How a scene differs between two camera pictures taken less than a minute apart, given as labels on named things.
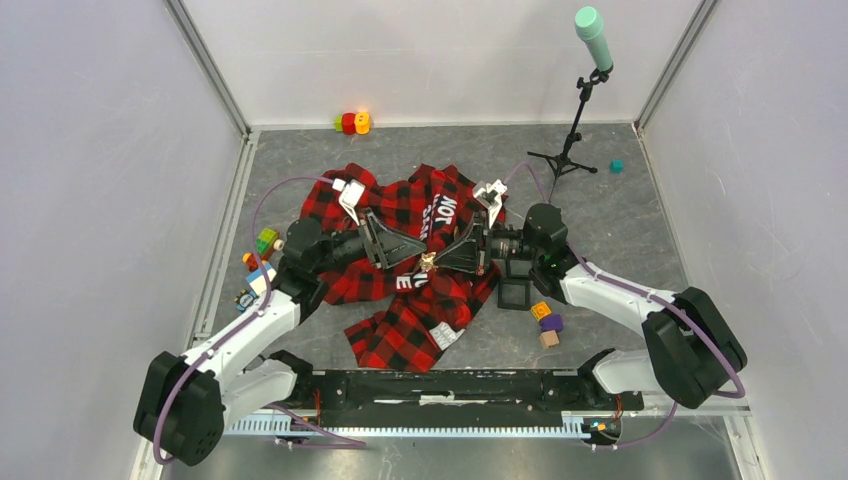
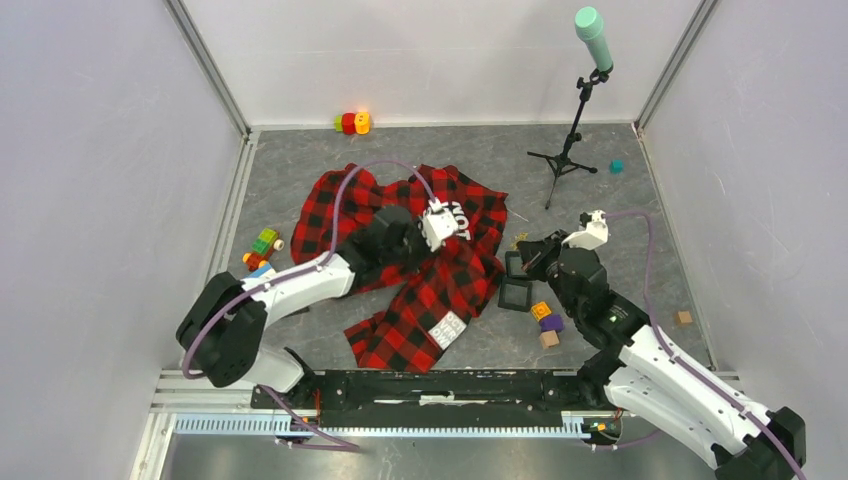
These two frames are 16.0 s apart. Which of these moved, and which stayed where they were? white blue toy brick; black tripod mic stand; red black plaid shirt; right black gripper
Moved: right black gripper
Stayed: black tripod mic stand; white blue toy brick; red black plaid shirt
